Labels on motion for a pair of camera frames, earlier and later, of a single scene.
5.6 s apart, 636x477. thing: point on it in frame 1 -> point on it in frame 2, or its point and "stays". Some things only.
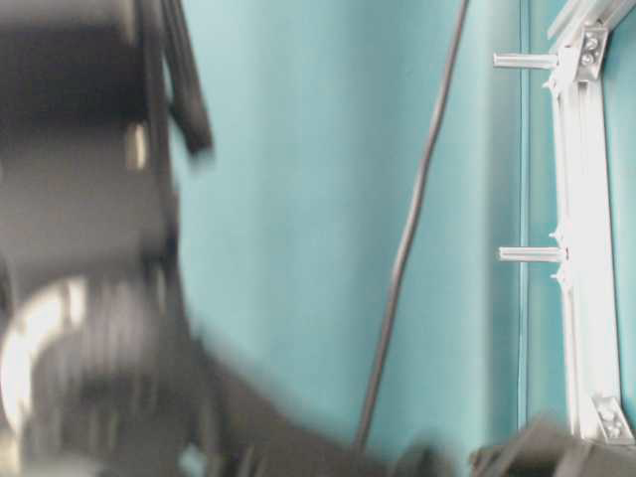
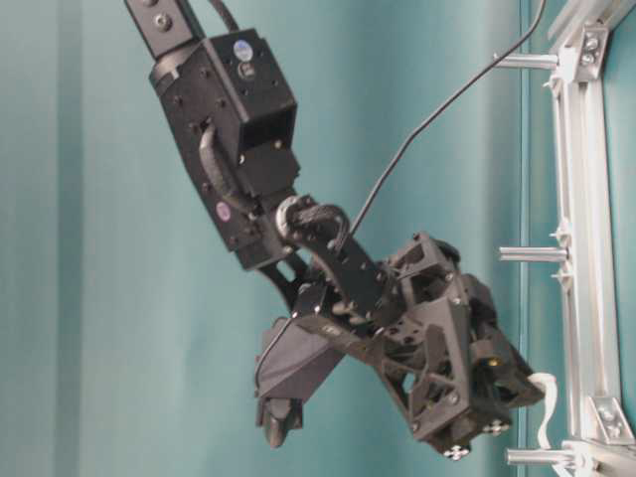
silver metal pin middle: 534,253 stays
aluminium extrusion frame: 585,227 stays
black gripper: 549,448 -> 456,372
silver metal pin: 525,61 stays
